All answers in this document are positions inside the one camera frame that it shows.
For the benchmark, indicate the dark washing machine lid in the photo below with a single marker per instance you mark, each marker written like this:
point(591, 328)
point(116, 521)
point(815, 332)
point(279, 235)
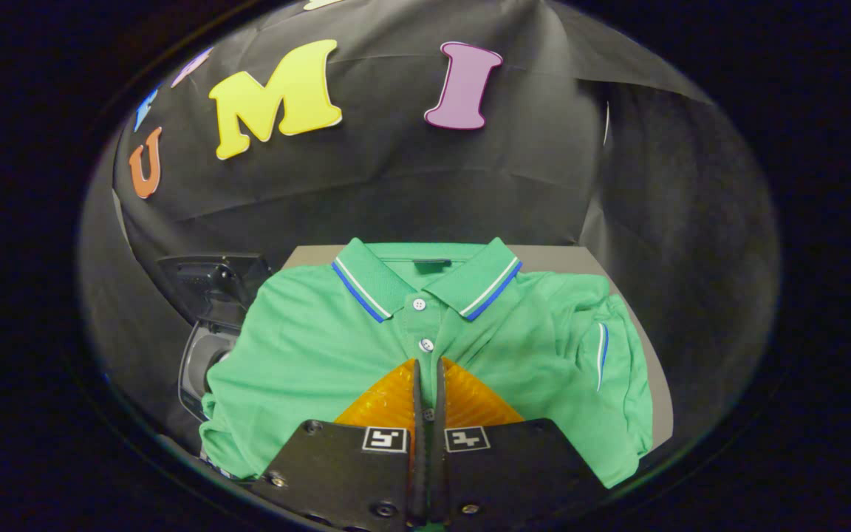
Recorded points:
point(211, 284)

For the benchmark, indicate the green polo shirt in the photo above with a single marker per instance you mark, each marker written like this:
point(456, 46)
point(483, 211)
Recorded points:
point(307, 355)

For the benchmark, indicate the grey washing machine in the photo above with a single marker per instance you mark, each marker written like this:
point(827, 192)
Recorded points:
point(195, 369)

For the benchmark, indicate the grey metal cabinet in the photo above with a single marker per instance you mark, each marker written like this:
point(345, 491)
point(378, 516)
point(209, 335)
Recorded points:
point(566, 258)

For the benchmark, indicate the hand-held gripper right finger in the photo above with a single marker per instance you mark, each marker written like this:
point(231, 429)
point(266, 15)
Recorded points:
point(514, 465)

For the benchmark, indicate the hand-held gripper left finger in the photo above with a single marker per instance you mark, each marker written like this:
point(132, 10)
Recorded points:
point(344, 465)

